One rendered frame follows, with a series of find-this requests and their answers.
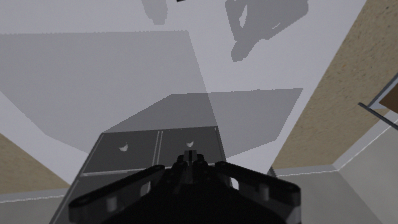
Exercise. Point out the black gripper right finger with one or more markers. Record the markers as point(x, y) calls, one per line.
point(282, 197)

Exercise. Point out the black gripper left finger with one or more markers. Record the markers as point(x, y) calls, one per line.
point(99, 205)

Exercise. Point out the grey chest of drawers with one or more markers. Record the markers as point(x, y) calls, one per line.
point(80, 175)

